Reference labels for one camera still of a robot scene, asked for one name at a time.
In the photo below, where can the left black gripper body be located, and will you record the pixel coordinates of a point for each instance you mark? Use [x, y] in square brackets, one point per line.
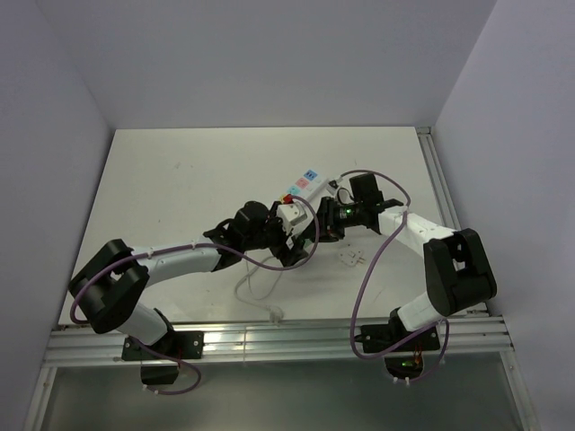
[271, 236]

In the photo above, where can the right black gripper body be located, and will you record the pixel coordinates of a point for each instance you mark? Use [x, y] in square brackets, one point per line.
[349, 214]

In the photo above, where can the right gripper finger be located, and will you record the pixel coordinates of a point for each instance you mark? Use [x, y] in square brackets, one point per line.
[326, 210]
[332, 232]

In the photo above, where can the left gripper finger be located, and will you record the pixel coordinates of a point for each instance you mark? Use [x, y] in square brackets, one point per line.
[288, 258]
[312, 231]

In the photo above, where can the white plug with switch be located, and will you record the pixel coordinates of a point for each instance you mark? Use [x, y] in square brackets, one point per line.
[351, 257]

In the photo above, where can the white colourful power strip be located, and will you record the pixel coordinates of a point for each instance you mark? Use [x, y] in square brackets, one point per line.
[309, 186]

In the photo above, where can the green plug adapter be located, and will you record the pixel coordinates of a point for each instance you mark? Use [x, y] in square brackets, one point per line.
[300, 245]

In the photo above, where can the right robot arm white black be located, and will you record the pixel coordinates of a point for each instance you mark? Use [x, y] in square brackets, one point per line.
[457, 271]

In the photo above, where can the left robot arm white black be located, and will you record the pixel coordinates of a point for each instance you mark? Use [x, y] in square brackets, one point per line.
[107, 290]

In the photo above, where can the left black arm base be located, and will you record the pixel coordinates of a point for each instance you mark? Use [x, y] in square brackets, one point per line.
[162, 363]

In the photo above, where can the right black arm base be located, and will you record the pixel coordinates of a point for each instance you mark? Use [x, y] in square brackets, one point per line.
[375, 338]

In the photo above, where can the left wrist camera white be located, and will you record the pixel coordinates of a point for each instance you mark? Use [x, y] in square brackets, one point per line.
[291, 213]

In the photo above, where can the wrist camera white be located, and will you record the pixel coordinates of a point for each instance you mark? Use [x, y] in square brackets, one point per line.
[291, 213]
[334, 187]

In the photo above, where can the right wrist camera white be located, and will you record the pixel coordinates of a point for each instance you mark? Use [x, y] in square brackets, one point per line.
[334, 187]

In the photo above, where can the aluminium frame rail right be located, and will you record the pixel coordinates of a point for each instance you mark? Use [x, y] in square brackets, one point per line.
[438, 180]

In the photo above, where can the aluminium frame rail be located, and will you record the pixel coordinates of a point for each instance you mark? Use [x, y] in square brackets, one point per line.
[438, 180]
[246, 342]

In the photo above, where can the aluminium frame rail front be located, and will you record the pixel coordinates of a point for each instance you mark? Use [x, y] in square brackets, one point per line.
[246, 342]

